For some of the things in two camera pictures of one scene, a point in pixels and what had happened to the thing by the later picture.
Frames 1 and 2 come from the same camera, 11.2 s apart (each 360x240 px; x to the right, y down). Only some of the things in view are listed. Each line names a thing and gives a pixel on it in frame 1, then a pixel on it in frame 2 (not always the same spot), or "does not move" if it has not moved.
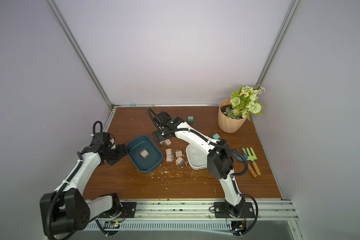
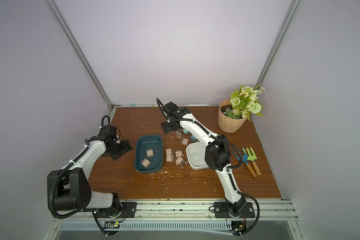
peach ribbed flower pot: (226, 124) does not move
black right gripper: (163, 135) -> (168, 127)
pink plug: (166, 142) -> (149, 152)
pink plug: (144, 153) -> (145, 162)
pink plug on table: (169, 158) does not move
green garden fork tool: (252, 157) does not move
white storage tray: (197, 158) does not move
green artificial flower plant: (244, 102) does not move
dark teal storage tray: (145, 154) does not move
